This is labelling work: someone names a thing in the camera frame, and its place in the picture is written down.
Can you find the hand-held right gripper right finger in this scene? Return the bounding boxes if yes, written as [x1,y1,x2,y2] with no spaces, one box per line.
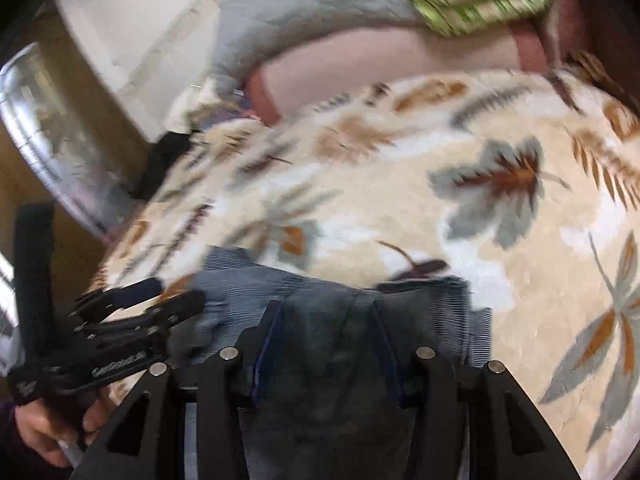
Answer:
[370,300,583,480]

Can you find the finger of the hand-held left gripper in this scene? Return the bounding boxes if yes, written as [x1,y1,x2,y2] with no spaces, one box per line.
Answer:
[74,290,207,342]
[74,277,164,318]

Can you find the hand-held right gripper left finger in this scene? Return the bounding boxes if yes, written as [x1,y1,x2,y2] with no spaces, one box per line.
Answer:
[70,300,286,480]

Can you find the grey-blue denim pants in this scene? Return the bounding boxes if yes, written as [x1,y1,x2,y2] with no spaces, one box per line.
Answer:
[167,245,493,480]

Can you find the person's left forearm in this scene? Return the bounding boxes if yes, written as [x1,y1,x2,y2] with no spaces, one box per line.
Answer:
[0,396,56,480]

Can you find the person's left hand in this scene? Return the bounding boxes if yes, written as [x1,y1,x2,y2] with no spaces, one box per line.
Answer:
[15,389,114,468]

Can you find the black clothing pile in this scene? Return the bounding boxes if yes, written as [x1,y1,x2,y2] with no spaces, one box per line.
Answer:
[127,130,196,201]

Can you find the leaf print blanket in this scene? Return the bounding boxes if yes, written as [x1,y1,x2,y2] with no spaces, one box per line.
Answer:
[90,67,640,480]

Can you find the wooden door with glass panel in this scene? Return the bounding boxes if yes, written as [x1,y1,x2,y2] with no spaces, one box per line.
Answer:
[0,10,156,301]

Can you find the white floral pillow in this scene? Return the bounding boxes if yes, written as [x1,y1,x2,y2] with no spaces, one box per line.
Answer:
[167,80,236,133]

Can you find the colourful plastic wrapper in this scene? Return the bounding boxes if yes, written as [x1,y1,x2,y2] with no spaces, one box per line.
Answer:
[220,92,261,121]

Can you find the pink bolster cushion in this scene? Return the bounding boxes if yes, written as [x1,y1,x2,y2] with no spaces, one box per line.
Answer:
[245,25,551,126]

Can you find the grey quilted pillow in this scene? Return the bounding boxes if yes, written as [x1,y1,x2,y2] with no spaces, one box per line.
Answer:
[210,0,426,101]

